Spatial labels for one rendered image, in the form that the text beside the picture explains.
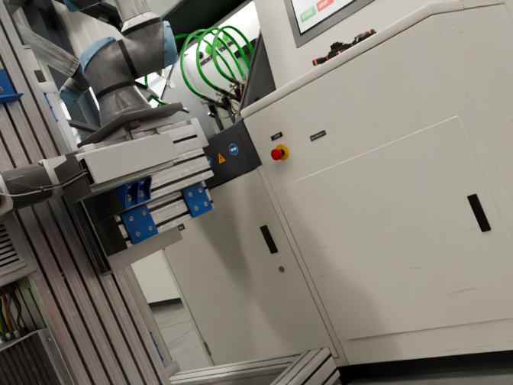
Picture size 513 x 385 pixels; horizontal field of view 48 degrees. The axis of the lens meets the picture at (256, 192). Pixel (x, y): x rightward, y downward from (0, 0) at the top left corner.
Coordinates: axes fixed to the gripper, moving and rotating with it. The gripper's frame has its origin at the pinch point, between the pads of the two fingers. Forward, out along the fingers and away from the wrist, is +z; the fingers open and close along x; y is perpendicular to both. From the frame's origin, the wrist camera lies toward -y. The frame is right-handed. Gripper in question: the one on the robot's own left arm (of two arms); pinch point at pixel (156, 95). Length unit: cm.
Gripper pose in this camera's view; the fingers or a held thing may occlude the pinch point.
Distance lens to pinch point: 235.2
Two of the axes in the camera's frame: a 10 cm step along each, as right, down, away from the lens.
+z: 9.3, 3.6, 0.0
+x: 1.0, -2.6, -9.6
